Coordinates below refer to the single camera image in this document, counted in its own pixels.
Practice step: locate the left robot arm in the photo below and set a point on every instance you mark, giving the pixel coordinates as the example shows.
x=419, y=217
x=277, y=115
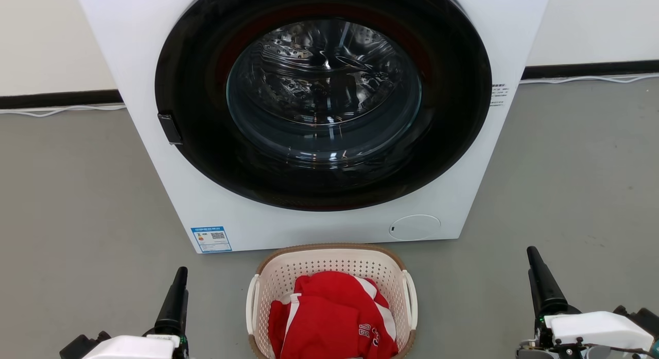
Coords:
x=82, y=346

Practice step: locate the steel washer drum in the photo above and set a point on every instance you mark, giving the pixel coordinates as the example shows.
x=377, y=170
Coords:
x=324, y=75

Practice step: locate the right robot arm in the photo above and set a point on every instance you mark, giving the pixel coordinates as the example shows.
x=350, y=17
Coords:
x=641, y=318

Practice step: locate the cream plastic laundry basket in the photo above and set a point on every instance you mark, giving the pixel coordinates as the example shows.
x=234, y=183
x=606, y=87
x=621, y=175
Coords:
x=329, y=258

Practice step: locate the blue energy label sticker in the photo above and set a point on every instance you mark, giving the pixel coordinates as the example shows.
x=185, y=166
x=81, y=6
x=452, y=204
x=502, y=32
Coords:
x=211, y=239

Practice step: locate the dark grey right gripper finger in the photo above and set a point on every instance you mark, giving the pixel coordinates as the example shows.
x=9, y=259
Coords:
x=543, y=281

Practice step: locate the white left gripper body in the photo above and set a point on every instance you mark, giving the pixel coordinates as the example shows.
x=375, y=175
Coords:
x=128, y=347

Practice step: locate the small printed text sticker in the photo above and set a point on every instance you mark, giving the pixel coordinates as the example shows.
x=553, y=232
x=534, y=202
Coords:
x=499, y=95

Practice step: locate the white front-load washing machine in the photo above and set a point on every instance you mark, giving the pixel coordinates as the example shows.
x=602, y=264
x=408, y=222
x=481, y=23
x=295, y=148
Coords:
x=128, y=45

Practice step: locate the black baseboard strip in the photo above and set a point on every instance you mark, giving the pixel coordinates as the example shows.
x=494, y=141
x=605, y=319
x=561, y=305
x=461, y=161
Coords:
x=56, y=99
x=592, y=69

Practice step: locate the red and white garment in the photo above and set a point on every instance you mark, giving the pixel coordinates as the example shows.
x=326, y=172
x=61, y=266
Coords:
x=329, y=318

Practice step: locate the round white filter cover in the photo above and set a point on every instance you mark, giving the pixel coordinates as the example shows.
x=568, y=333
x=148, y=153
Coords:
x=414, y=227

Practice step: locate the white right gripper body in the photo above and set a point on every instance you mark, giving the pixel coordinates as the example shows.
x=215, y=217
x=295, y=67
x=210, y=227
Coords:
x=597, y=329

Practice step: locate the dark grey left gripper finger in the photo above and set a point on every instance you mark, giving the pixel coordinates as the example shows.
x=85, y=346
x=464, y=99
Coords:
x=174, y=302

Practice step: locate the round black washer door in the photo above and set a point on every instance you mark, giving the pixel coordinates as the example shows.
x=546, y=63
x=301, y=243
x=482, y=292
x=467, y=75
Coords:
x=195, y=148

